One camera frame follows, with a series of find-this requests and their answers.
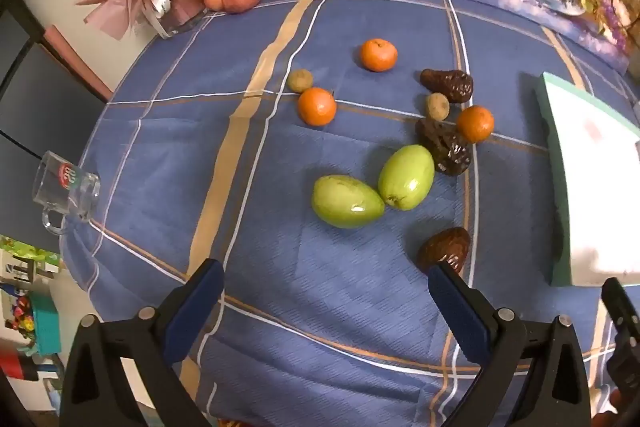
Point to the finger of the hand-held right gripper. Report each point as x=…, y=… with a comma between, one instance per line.
x=627, y=337

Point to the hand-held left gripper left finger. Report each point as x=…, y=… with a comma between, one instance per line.
x=195, y=304

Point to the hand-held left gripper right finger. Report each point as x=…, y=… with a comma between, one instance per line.
x=457, y=307

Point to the dark brown wrinkled date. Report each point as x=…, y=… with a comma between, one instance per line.
x=448, y=85
x=446, y=249
x=445, y=148

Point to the green jujube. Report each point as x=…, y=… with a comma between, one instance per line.
x=406, y=177
x=347, y=202

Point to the white tray with green rim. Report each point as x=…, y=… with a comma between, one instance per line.
x=595, y=187

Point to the orange tangerine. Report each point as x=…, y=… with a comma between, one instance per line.
x=475, y=124
x=378, y=55
x=317, y=107

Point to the small brown longan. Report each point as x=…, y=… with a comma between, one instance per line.
x=437, y=105
x=300, y=80

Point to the blue plaid tablecloth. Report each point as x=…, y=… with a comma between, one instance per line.
x=300, y=287

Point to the teal box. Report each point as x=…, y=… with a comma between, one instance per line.
x=47, y=327

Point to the clear glass mug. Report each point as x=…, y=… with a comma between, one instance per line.
x=65, y=189

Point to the dark grey cabinet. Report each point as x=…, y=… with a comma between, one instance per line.
x=45, y=107

